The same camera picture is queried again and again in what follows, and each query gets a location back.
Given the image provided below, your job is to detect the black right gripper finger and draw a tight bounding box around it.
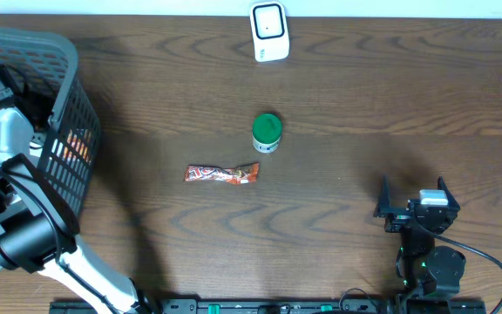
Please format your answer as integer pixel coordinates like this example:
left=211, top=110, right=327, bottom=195
left=376, top=175, right=390, bottom=210
left=438, top=176, right=460, bottom=208

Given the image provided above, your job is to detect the green lid white jar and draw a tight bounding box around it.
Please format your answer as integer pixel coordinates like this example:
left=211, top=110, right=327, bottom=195
left=252, top=113, right=282, bottom=154

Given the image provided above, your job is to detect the orange red candy wrapper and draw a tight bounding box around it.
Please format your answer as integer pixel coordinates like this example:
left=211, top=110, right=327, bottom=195
left=184, top=163, right=260, bottom=185

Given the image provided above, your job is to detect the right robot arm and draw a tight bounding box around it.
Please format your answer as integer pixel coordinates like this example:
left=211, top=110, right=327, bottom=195
left=374, top=178, right=466, bottom=313

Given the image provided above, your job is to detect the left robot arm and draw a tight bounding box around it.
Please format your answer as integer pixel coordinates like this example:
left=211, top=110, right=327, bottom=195
left=0, top=64, right=160, bottom=313

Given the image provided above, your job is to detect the white barcode scanner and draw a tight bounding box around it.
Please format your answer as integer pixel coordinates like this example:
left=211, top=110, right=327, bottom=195
left=249, top=1, right=290, bottom=63

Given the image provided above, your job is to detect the orange snack packet in basket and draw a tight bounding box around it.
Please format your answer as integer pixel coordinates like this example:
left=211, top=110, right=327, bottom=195
left=62, top=129, right=92, bottom=164

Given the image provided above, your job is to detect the grey plastic mesh basket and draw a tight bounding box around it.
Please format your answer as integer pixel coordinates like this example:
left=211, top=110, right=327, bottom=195
left=0, top=28, right=101, bottom=273

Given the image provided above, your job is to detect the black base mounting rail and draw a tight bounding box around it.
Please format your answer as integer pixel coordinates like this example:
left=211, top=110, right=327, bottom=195
left=49, top=297, right=488, bottom=314

